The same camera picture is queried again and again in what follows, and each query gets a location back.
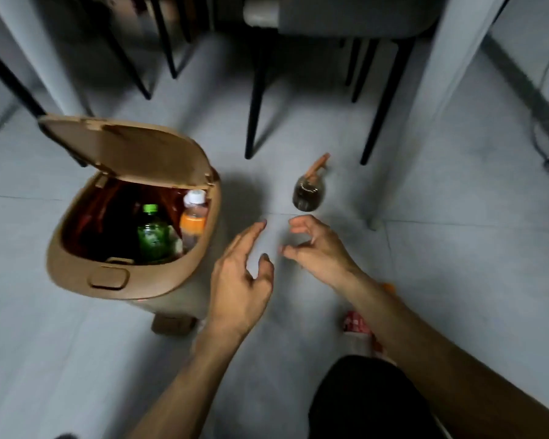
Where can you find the person's left hand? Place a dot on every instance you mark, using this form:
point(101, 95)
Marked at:
point(238, 297)

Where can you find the person's right hand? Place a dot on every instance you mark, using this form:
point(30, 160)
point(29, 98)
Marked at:
point(327, 260)

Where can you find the orange plastic bottle white cap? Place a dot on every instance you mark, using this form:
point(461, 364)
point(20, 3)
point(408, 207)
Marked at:
point(193, 221)

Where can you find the green plastic bottle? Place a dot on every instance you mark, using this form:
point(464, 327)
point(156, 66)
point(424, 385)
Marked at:
point(153, 237)

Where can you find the brown plastic trash bin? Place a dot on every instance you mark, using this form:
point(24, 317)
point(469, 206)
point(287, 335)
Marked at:
point(132, 150)

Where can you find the person's left forearm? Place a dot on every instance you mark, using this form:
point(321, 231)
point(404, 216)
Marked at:
point(192, 384)

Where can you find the person's right forearm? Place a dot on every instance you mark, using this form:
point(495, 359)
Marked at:
point(439, 361)

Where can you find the person's black shorts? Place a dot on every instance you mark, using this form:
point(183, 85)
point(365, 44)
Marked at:
point(370, 402)

